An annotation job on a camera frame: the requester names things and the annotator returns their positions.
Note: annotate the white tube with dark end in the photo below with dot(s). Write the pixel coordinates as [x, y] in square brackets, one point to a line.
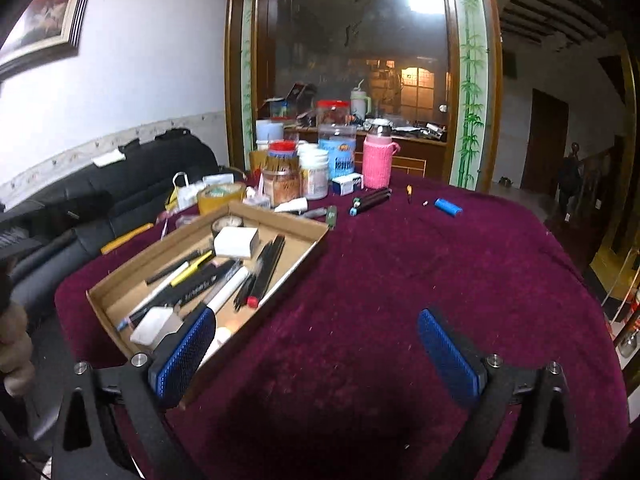
[230, 287]

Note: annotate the black marker with red caps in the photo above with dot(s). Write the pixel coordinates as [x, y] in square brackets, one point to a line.
[267, 270]

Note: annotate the bottle in pink knit sleeve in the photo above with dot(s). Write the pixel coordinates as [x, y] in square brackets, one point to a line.
[379, 162]

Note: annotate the white paper bag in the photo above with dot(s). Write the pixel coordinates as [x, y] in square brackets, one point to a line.
[190, 195]

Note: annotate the clear jar with red lid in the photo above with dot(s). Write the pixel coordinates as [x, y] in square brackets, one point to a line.
[336, 155]

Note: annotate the pale plastic tub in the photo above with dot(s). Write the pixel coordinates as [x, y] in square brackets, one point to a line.
[270, 132]

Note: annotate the framed wall picture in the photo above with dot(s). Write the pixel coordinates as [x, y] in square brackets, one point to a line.
[45, 10]

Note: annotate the small blue white box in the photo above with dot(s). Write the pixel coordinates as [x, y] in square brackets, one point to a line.
[347, 183]

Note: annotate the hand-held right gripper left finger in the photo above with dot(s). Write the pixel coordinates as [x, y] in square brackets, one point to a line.
[182, 355]

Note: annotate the shallow cardboard box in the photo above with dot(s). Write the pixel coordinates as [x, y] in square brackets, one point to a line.
[125, 280]

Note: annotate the black sofa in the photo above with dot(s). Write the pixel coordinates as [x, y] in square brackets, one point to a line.
[75, 195]

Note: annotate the white tumbler cup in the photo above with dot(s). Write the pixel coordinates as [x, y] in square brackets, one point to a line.
[360, 105]

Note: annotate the black gel pen clear tip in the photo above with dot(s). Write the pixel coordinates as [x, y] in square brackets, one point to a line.
[264, 257]

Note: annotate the silver marker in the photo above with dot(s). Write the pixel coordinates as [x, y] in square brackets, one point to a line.
[312, 213]

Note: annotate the brown packing tape roll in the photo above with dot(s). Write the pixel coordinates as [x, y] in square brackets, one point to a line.
[210, 202]

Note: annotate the white plug charger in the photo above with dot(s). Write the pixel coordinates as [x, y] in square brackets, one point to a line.
[235, 242]

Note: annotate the black marker with white print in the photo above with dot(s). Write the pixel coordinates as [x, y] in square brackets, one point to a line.
[200, 285]

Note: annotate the blue lighter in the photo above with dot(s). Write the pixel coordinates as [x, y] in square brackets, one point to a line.
[447, 206]

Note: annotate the person's left hand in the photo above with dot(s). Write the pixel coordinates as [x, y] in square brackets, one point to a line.
[15, 340]

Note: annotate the black marker with green cap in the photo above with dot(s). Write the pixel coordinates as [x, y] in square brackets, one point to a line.
[370, 205]

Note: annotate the wooden door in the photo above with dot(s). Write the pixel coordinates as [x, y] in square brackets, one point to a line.
[545, 140]

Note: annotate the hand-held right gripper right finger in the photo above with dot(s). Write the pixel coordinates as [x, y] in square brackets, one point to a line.
[450, 355]

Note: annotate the bamboo painted panel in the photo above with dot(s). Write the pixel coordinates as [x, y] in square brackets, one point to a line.
[470, 75]
[247, 60]

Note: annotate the white jar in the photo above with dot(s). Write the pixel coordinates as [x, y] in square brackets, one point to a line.
[315, 177]

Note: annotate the long white stylus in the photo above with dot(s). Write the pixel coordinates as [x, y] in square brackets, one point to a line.
[160, 290]

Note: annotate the yellow black pen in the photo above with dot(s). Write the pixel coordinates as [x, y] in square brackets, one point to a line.
[195, 262]

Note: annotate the maroon velvet tablecloth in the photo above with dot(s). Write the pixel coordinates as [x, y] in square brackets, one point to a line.
[375, 285]

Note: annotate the green lighter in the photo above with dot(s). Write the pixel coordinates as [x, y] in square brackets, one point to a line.
[331, 216]

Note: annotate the toothpick jar with red lid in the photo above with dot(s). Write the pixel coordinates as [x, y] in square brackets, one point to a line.
[281, 180]

